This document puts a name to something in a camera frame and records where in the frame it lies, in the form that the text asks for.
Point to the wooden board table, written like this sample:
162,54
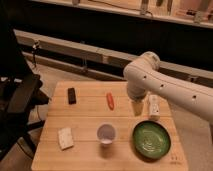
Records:
85,117

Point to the white sponge block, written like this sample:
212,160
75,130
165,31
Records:
65,138

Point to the black chair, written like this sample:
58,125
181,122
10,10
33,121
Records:
20,92

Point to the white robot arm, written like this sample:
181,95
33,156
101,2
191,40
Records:
142,75

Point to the white glue bottle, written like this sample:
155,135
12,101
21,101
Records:
154,113

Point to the orange carrot-shaped object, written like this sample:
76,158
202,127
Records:
110,101

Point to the green bowl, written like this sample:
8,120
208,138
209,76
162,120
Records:
151,139

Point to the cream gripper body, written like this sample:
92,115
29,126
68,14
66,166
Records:
137,107

